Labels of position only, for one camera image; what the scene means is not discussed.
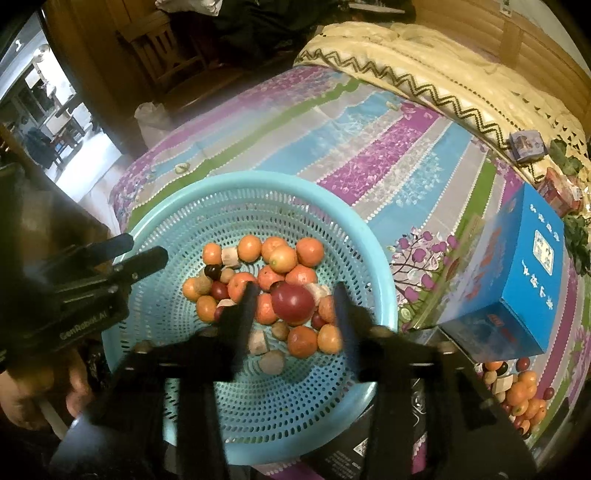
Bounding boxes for red cherry tomato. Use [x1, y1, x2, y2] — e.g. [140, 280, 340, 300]
[271, 283, 315, 326]

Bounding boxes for smooth orange fruit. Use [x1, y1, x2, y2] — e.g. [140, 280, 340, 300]
[269, 245, 297, 274]

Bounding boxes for person's left hand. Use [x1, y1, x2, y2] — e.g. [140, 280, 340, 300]
[1, 349, 94, 431]

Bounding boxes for small sugarcane chunk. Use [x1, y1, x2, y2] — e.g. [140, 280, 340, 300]
[492, 375, 514, 395]

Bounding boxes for big orange mandarin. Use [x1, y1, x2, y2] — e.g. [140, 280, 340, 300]
[506, 381, 529, 406]

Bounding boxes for blue plastic colander basket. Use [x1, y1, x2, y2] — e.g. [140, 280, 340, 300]
[101, 170, 400, 466]

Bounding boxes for white plastic bag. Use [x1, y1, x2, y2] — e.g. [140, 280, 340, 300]
[134, 102, 174, 149]

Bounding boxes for blue green cardboard box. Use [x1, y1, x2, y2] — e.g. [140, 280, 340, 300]
[438, 184, 564, 362]

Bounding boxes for green leafy vegetables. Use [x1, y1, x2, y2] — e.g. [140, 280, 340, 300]
[549, 139, 590, 276]

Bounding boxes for purple striped floral bedsheet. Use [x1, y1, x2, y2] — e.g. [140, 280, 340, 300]
[108, 64, 591, 480]

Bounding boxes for snack packet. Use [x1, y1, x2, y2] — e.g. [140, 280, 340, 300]
[509, 130, 548, 164]

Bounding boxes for cream zigzag quilt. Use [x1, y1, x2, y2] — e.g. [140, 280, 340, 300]
[295, 21, 590, 183]

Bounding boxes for wooden headboard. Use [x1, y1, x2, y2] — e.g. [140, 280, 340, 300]
[414, 1, 590, 131]

